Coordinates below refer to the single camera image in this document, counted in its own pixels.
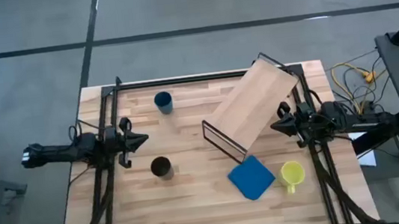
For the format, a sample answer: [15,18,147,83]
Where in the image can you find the black aluminium rig frame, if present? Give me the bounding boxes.
[45,47,383,224]

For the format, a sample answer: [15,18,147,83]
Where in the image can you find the blue plastic cup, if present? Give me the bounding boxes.
[152,90,175,116]

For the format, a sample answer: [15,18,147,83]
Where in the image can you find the yellow cable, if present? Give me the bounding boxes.
[329,57,384,117]

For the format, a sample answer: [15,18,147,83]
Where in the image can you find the black cable bundle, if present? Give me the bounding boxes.
[323,46,398,119]

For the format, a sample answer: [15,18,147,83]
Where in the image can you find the white paper sheet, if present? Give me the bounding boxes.
[347,130,378,170]

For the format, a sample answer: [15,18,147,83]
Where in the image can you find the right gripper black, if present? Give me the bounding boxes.
[267,97,317,153]

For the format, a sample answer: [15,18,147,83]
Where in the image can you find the yellow mug with handle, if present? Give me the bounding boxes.
[278,159,308,196]

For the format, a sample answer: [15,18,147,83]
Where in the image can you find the black cup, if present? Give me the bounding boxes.
[149,154,175,183]

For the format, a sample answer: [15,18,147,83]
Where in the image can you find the wooden shelf with black frame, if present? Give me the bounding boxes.
[194,48,308,169]

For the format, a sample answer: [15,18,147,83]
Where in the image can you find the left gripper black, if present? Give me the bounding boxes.
[109,114,153,172]

